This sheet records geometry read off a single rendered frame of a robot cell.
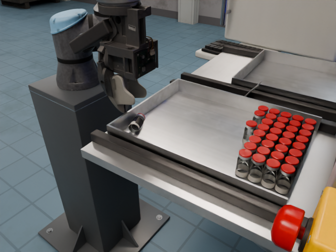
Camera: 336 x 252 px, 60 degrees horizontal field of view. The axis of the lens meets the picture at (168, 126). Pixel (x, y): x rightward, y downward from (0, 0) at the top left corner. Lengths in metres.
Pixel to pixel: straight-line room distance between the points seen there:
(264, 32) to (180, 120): 0.82
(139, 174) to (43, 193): 1.35
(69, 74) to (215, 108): 0.52
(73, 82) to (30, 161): 1.15
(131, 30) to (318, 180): 0.39
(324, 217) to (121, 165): 0.35
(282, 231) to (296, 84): 0.62
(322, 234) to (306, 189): 0.27
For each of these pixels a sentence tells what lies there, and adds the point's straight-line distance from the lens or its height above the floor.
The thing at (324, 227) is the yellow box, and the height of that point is 1.03.
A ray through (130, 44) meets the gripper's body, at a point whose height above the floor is 1.07.
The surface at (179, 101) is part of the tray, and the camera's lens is 0.71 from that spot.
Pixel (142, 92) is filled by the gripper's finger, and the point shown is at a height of 0.96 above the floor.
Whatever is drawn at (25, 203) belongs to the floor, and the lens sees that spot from 1.81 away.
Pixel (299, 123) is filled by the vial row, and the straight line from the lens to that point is 0.59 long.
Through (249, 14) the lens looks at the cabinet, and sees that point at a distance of 1.39.
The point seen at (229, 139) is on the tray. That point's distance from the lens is 0.59.
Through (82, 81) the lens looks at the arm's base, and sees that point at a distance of 1.00.
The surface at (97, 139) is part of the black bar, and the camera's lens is 0.57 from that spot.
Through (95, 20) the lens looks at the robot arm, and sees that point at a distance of 0.98.
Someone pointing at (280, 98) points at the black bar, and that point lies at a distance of 0.73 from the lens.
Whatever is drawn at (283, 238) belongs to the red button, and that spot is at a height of 1.00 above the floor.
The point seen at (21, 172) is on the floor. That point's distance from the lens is 2.02.
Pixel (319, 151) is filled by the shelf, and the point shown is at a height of 0.88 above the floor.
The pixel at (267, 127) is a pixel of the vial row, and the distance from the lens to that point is 0.56.
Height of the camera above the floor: 1.22
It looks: 33 degrees down
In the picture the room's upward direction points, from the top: straight up
